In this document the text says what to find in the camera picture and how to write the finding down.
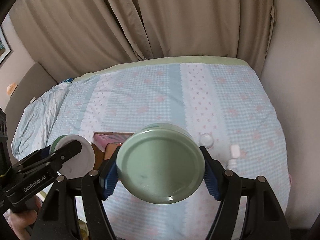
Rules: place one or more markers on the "framed wall picture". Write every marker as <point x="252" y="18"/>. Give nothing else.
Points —
<point x="5" y="48"/>

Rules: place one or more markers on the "green lidded jar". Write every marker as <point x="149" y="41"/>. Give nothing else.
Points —
<point x="160" y="164"/>

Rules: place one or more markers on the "grey headboard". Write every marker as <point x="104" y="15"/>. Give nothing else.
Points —
<point x="35" y="82"/>

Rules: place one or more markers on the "blue pink patterned bedspread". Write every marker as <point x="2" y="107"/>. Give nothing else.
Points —
<point x="224" y="100"/>

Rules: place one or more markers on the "beige curtain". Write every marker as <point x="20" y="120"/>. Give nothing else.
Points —
<point x="73" y="37"/>

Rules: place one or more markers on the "small white dropper bottle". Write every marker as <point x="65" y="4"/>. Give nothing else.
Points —
<point x="232" y="165"/>

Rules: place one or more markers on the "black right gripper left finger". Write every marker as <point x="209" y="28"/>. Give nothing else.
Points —
<point x="58" y="217"/>

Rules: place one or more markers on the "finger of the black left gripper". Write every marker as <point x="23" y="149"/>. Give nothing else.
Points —
<point x="42" y="163"/>

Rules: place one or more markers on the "brown cardboard box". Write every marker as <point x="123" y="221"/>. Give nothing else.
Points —
<point x="105" y="144"/>

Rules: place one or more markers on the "small clear round container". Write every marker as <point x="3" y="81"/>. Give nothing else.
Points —
<point x="206" y="140"/>

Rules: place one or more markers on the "person's left hand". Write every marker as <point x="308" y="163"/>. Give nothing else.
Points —
<point x="20" y="221"/>

